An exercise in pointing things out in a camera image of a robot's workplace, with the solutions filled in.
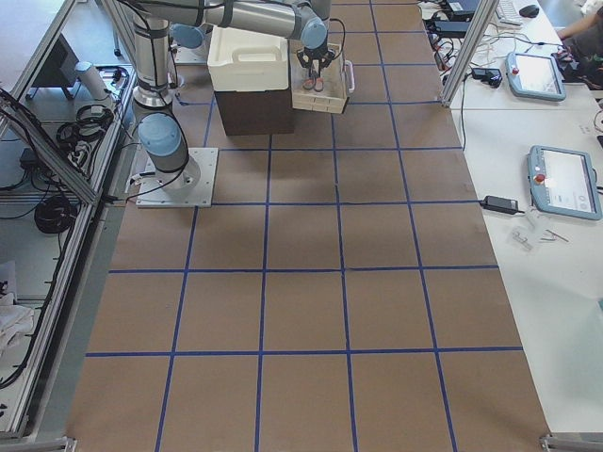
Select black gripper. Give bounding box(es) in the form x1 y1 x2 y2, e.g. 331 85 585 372
296 44 336 81

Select near teach pendant tablet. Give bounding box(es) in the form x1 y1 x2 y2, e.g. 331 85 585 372
527 145 602 220

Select black coiled cable bundle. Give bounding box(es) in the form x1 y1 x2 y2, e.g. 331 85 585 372
33 193 77 235

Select orange grey scissors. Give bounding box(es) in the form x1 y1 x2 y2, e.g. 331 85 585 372
302 77 324 92

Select aluminium frame enclosure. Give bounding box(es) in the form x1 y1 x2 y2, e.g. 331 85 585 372
1 1 122 439

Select white cloth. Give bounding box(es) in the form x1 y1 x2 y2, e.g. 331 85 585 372
0 258 35 363

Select black computer mouse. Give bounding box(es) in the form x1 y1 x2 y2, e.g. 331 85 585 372
518 4 540 19

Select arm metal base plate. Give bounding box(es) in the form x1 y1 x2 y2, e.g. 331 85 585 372
174 46 208 66
134 148 219 208

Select black power adapter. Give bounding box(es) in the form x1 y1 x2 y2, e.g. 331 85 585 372
480 195 521 215

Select dark brown wooden cabinet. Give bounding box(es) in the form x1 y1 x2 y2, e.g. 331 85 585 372
215 89 294 136

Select white foam box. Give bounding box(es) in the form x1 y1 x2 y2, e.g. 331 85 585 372
207 27 289 92

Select wooden drawer with white handle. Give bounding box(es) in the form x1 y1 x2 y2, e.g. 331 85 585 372
289 43 355 114

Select aluminium frame post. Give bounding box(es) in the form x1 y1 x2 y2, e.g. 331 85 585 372
441 0 498 107

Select far teach pendant tablet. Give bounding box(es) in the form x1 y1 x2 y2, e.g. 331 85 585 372
505 52 566 102

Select teach pendant tablet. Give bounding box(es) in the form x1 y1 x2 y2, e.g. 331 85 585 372
527 145 602 220
505 52 566 102

